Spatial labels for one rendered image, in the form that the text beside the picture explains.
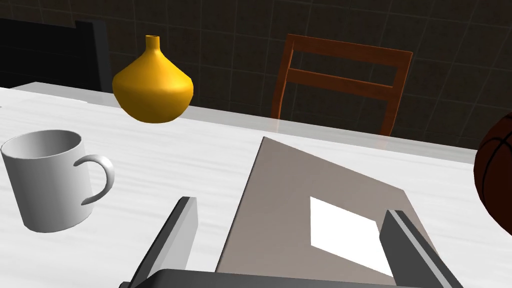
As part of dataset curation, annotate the brown basketball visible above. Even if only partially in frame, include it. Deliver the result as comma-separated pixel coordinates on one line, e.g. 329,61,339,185
473,113,512,236

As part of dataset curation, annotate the brown wooden chair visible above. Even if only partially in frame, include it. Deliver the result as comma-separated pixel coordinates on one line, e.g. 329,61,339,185
270,33,414,138

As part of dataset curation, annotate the yellow vase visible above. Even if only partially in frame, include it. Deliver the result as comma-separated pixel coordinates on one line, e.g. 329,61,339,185
111,34,195,124

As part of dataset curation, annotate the white table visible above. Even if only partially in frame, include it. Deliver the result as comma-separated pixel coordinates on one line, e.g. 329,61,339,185
0,81,512,288

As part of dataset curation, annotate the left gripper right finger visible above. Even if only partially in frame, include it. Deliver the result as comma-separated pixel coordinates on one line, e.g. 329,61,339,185
379,209,465,288

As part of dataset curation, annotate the black chair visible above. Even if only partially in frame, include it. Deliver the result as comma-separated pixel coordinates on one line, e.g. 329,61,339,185
0,17,114,94

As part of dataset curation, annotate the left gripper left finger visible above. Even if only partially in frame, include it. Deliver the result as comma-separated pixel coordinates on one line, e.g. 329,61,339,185
128,195,199,288

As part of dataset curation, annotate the white mug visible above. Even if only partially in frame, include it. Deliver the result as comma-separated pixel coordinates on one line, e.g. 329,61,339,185
0,129,116,234

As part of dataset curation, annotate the grey book with white label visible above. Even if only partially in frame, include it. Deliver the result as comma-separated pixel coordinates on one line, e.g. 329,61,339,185
214,136,440,287

